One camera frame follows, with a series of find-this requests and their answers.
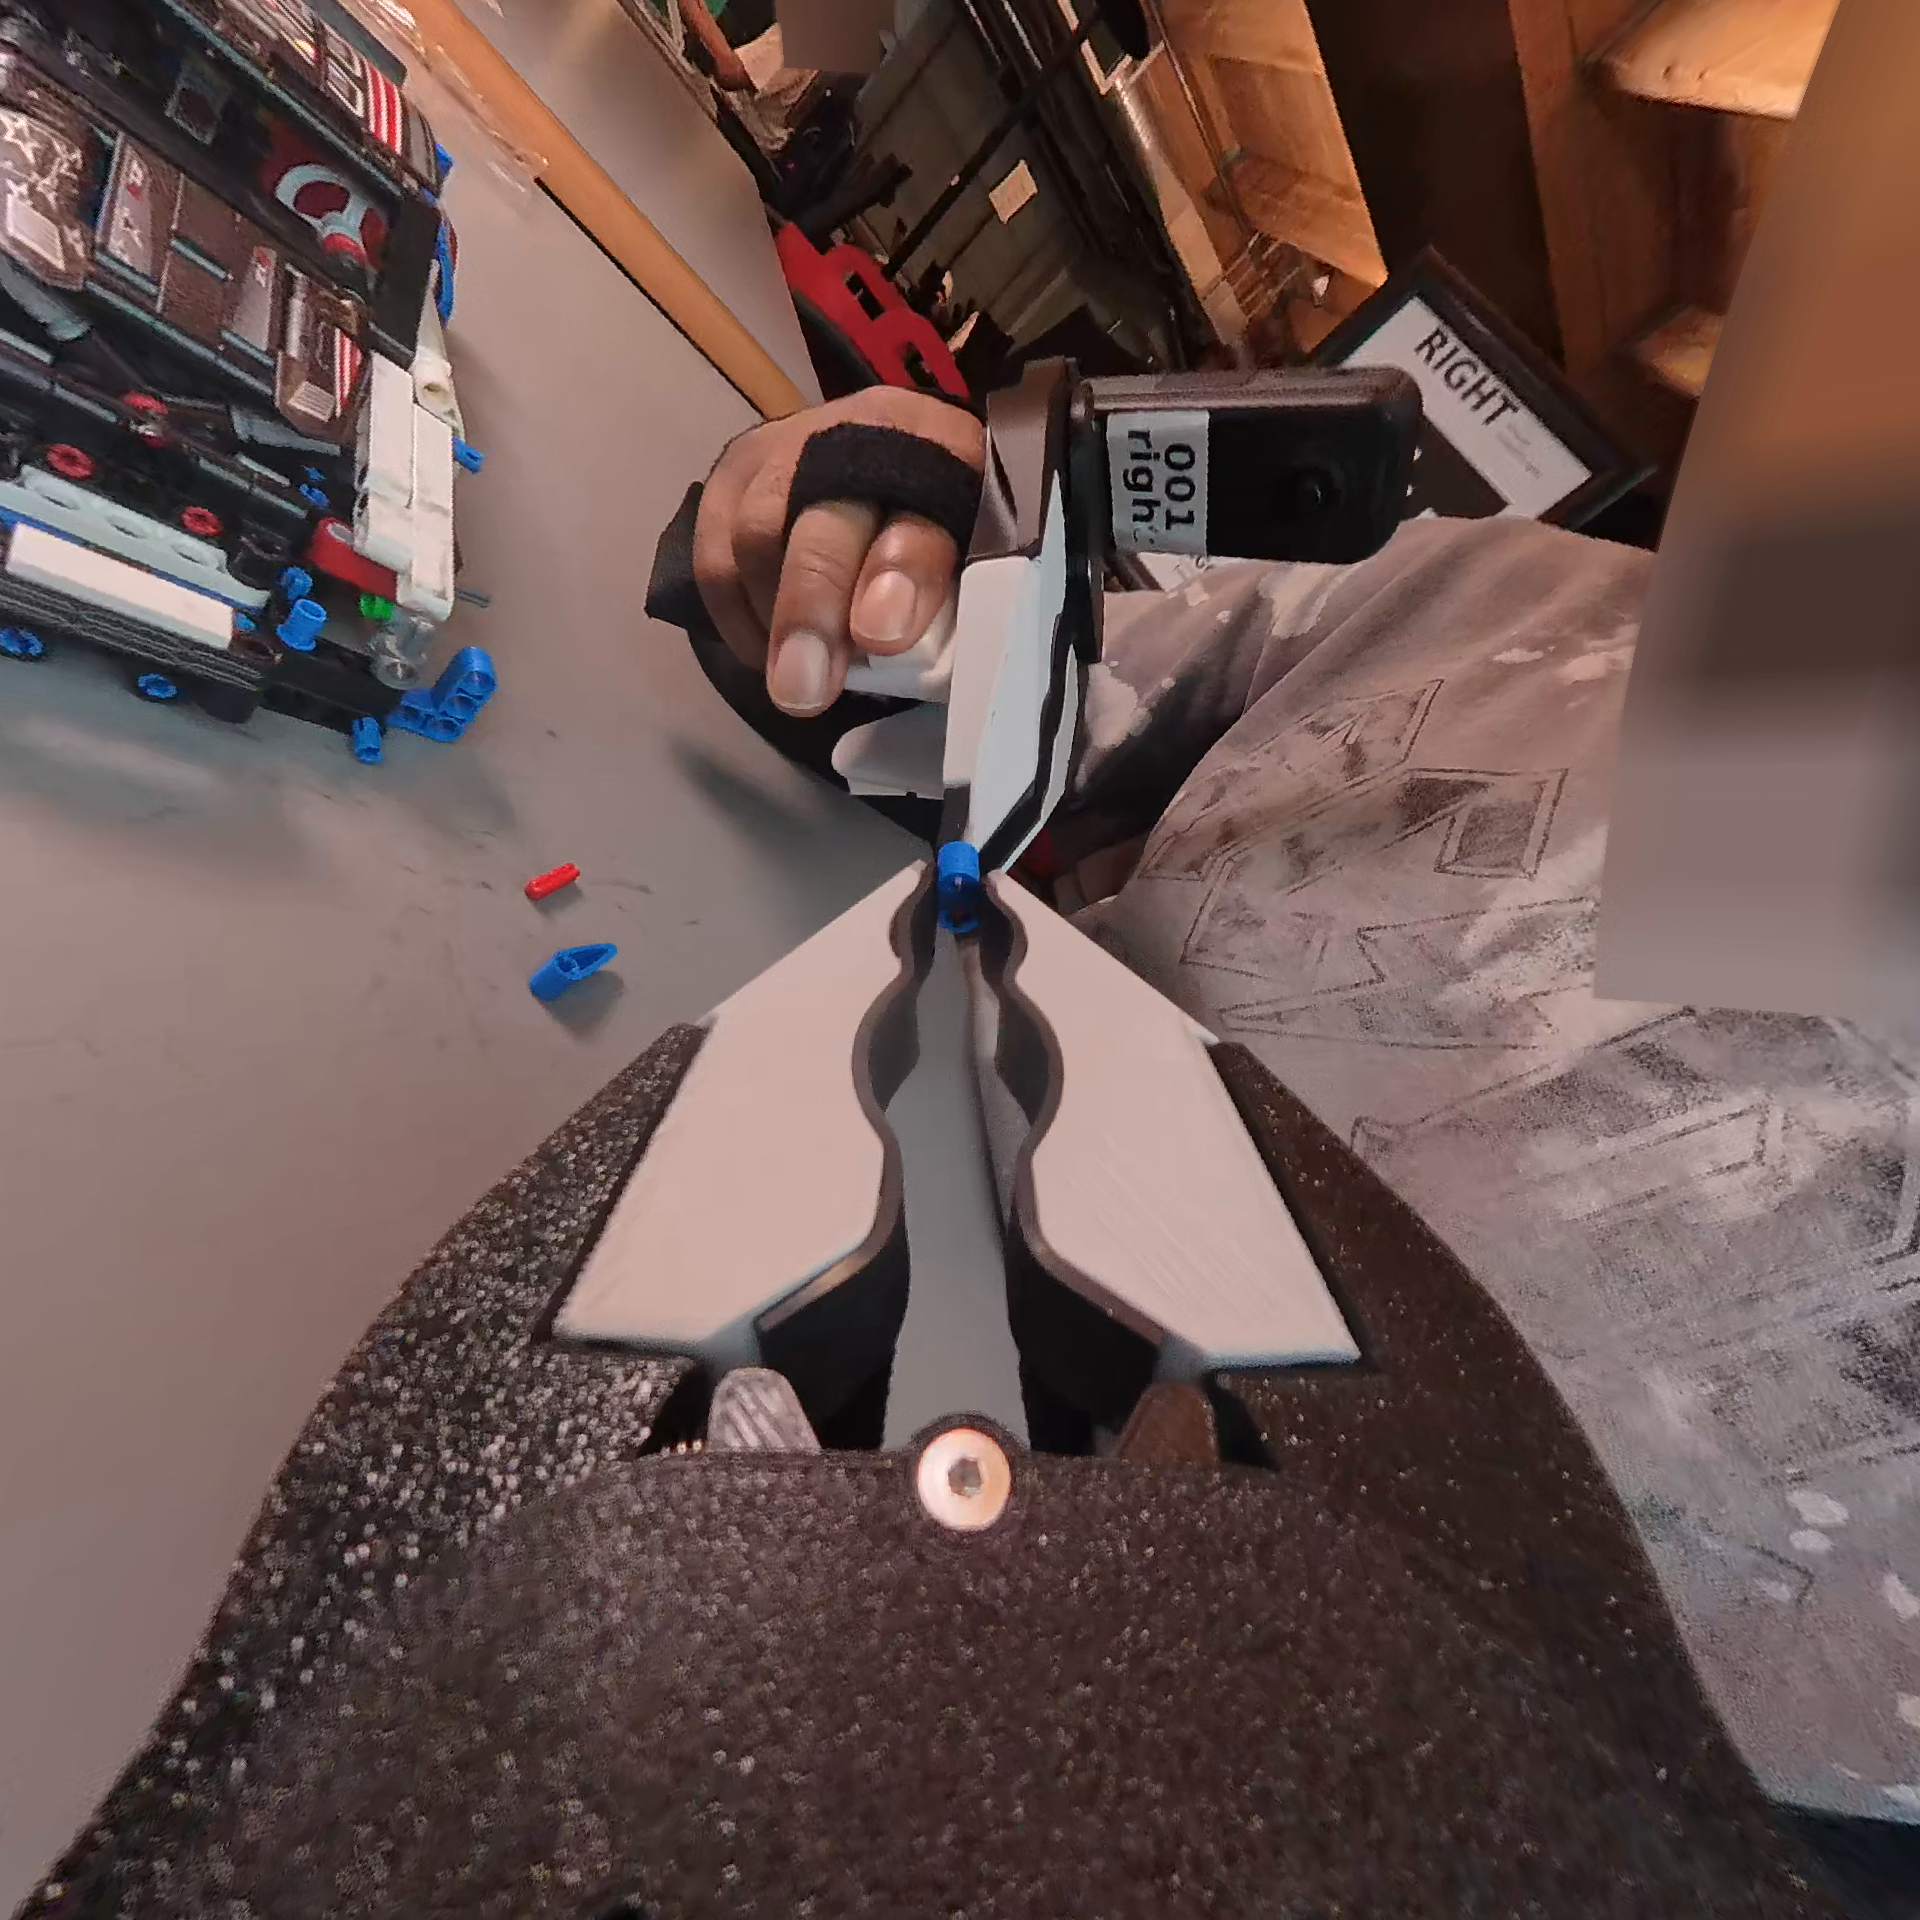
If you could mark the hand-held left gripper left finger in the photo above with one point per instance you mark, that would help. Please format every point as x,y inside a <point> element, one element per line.
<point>735,1186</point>

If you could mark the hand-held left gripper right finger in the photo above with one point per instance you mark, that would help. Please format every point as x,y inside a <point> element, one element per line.
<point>1186,1186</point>

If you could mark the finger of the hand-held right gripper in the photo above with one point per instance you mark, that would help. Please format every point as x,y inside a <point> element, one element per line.
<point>1063,735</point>
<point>1002,673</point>

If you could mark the blue brick connector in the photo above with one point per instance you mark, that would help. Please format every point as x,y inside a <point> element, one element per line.
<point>959,867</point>

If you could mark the blue curved brick piece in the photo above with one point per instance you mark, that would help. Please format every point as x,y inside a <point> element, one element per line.
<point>569,972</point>

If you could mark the red brick pin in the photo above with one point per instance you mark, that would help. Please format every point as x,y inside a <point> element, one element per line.
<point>553,878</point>

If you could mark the person's right forearm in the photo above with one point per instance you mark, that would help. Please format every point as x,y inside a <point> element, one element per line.
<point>1186,707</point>

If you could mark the grey desk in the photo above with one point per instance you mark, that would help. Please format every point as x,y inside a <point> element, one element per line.
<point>300,1125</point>

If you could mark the person's right hand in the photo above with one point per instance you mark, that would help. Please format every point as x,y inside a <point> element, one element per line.
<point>749,481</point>

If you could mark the framed marker sign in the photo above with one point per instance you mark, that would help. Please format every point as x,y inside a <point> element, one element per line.
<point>1482,407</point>

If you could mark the person's torso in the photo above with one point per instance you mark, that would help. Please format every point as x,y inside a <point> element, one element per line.
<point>1499,1125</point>

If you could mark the red plastic object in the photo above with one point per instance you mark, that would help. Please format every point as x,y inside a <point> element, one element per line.
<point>856,300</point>

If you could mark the brick toy car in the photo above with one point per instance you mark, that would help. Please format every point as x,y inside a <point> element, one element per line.
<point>227,300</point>

